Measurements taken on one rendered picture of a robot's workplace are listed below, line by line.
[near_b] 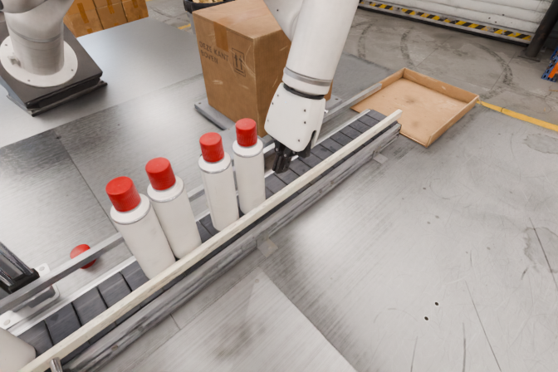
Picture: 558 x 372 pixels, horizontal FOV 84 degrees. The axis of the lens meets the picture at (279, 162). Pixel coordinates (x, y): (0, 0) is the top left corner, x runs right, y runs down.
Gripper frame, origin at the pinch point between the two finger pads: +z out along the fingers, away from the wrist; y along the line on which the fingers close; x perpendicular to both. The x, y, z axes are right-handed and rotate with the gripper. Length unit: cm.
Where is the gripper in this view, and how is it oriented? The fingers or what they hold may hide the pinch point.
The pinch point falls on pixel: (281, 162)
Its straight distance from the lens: 62.3
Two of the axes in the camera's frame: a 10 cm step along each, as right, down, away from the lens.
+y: 6.8, 5.0, -5.4
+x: 6.9, -1.8, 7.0
